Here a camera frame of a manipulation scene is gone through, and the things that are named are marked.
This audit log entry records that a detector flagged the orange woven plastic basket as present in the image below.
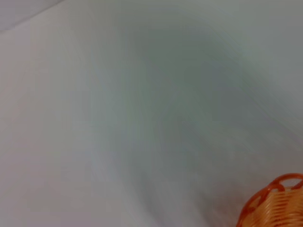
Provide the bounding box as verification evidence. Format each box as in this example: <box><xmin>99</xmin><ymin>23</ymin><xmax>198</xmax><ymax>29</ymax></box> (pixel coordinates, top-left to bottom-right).
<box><xmin>238</xmin><ymin>173</ymin><xmax>303</xmax><ymax>227</ymax></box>

